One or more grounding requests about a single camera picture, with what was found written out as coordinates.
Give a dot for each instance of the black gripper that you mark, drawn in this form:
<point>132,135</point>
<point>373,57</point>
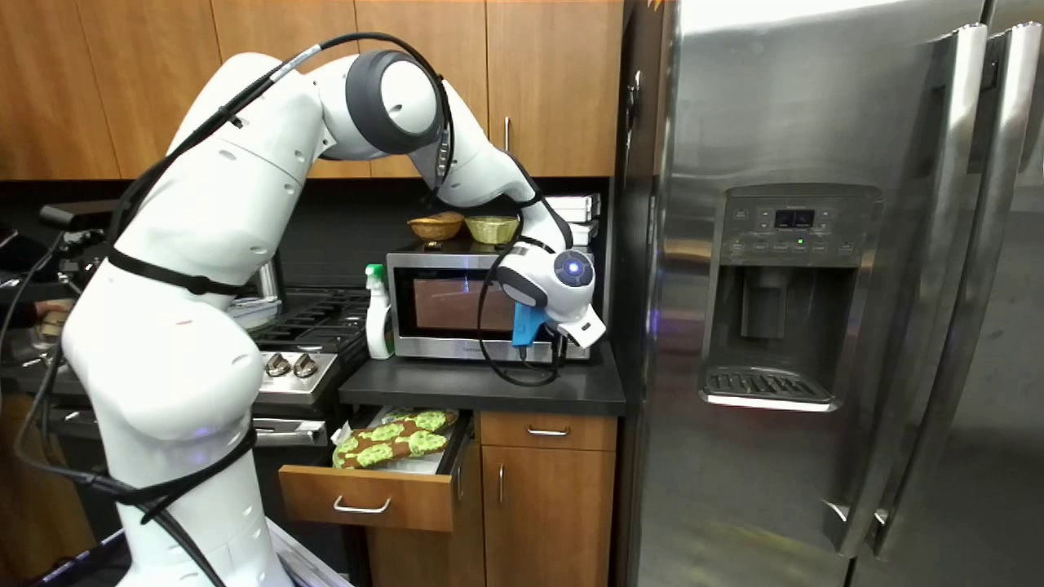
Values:
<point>556,339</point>

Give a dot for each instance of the stainless steel microwave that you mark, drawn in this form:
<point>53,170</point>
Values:
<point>435,310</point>

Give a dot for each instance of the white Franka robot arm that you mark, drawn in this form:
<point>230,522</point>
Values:
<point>197,361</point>

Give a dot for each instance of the small closed wooden drawer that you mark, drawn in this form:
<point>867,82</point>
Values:
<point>587,431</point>

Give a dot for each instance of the black countertop slab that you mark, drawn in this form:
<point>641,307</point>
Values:
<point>435,385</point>

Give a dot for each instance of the yellow bowl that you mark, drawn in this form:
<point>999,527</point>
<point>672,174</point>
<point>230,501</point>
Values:
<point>490,230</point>

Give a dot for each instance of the stack of white containers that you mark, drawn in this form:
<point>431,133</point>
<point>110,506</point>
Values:
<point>585,214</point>

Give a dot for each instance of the brown wooden bowl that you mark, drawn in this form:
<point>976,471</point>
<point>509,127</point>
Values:
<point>435,230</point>

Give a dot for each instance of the white spray bottle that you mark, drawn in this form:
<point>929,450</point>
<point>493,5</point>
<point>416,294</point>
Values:
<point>376,321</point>

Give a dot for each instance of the wooden lower cabinet door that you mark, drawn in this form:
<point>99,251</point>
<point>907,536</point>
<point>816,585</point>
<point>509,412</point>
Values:
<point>549,522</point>
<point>426,559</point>

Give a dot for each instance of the wooden cabinet door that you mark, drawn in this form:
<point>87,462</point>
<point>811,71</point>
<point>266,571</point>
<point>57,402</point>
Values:
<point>576,76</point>
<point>549,522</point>
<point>43,86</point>
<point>426,559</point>
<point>141,65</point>
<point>462,34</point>
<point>282,20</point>

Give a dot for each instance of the green patterned oven mitt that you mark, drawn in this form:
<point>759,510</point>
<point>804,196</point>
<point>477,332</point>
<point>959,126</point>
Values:
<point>392,442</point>

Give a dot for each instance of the open wooden drawer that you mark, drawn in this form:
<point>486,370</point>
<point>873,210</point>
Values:
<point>369,495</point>

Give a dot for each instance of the stainless gas stove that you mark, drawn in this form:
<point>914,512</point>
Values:
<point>314,327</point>

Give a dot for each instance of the silver stove knob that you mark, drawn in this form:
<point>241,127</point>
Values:
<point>282,368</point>
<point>305,368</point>

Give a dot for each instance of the wooden upper cabinet door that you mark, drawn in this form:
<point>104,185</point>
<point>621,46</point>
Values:
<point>462,34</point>
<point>43,86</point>
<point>141,65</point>
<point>282,20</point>
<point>576,76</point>

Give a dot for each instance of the stainless steel refrigerator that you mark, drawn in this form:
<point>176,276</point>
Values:
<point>784,492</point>

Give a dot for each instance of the steel tumbler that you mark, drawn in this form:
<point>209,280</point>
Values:
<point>269,281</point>

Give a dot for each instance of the grey metal pan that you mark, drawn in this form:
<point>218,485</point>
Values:
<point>262,310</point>

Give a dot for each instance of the wooden lower cabinet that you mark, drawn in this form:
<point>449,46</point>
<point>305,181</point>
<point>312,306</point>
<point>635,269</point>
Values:
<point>34,510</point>

